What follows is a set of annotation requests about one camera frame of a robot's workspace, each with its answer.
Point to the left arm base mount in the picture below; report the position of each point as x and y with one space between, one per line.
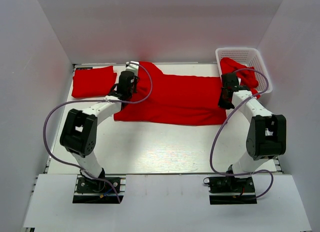
87 192

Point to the red t-shirts in basket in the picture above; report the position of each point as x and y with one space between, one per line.
245 74

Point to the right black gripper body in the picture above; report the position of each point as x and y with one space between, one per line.
225 103

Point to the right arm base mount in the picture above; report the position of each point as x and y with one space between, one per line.
230 190

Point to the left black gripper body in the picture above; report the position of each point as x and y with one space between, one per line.
132 89

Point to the red t-shirt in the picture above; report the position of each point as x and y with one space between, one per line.
93 82
185 100

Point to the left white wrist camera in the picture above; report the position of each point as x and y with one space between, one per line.
132 66

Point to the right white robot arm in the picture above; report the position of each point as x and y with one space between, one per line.
267 134

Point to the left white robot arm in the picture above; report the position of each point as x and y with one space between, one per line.
79 133

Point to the white plastic basket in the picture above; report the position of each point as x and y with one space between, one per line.
247 56

